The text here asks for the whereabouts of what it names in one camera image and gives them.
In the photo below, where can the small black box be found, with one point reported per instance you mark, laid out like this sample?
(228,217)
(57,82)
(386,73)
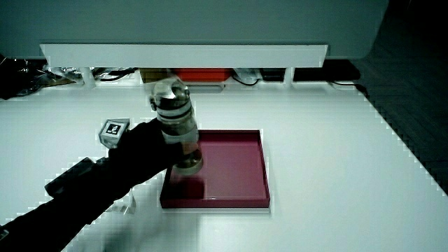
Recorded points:
(273,74)

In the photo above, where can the person's right forearm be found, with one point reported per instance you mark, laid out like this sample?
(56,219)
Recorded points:
(66,210)

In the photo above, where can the white desk shelf riser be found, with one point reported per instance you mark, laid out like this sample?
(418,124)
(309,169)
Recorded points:
(182,55)

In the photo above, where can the long black device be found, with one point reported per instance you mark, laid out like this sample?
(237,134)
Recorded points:
(325,71)

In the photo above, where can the white plastic bag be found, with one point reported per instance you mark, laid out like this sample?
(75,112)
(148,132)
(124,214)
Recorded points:
(246,75)

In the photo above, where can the orange box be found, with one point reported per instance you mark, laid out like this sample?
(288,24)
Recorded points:
(203,74)

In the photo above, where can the crumpled foil and dark clutter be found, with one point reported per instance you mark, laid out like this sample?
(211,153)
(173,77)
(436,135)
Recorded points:
(24,77)

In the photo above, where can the clear bottle with steel cap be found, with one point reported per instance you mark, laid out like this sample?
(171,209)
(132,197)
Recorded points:
(176,119)

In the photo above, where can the dark red square tray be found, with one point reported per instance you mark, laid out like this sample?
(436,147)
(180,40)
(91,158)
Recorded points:
(231,168)

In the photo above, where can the person's right hand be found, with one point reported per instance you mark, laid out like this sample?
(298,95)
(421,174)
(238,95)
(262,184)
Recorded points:
(140,154)

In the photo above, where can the brown cardboard box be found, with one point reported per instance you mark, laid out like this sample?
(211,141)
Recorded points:
(152,74)

